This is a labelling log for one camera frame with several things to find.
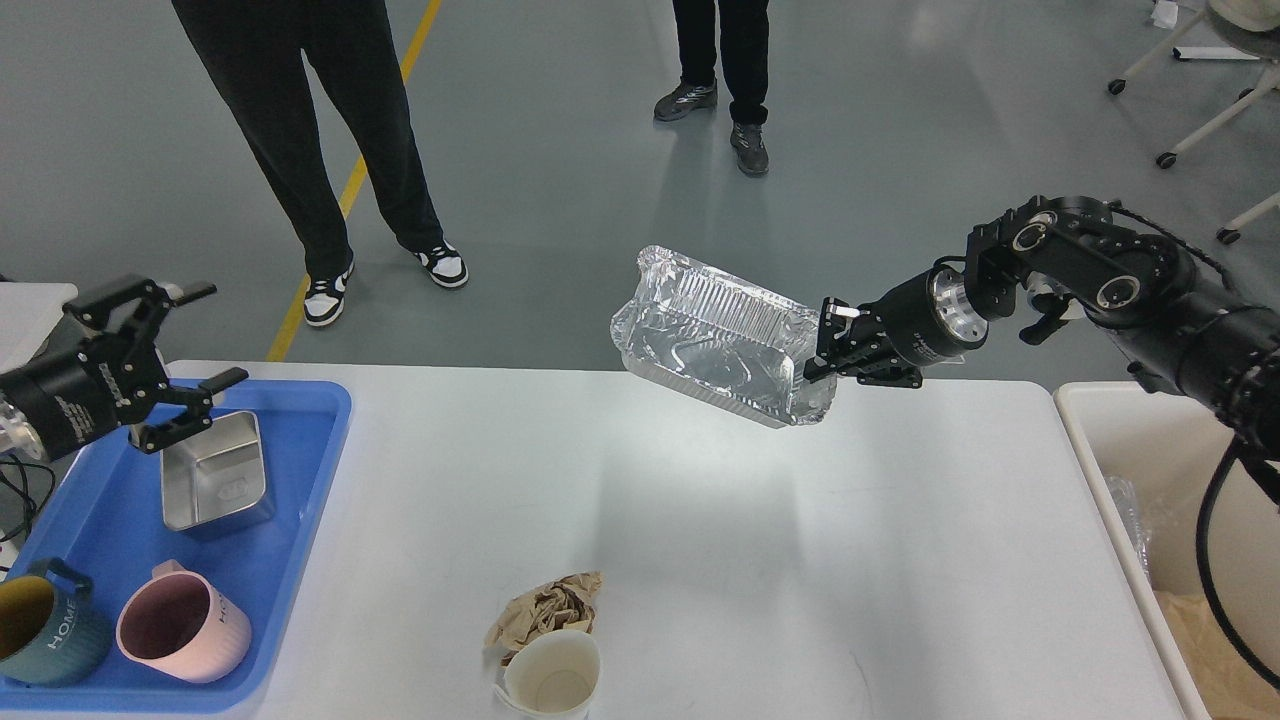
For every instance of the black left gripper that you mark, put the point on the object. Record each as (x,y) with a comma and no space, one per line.
(59,403)

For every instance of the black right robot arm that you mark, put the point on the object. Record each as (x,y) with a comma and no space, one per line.
(1181,333)

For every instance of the person in black trousers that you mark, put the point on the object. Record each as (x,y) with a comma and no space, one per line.
(258,55)

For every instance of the small stainless steel tray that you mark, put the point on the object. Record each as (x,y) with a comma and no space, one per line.
(216,483)

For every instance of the white side table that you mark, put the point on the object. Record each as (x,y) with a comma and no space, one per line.
(30,312)

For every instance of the pink ribbed mug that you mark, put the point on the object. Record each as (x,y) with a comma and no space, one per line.
(178,623)

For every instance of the white paper cup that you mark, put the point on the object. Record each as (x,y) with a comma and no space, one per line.
(554,677)

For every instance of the beige plastic bin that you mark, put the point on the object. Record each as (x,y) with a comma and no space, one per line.
(1148,460)

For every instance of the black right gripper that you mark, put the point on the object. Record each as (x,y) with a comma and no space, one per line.
(926,321)

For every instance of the teal yellow mug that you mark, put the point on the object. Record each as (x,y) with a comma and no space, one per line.
(51,634)

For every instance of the crumpled brown paper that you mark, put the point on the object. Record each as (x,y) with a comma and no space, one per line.
(565,603)

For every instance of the aluminium foil tray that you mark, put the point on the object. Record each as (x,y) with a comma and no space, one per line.
(719,339)

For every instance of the blue plastic tray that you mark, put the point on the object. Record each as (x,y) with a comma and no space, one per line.
(106,520)

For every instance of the person with grey shoes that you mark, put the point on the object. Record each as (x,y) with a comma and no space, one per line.
(733,35)

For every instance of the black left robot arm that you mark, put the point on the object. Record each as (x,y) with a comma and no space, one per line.
(57,404)

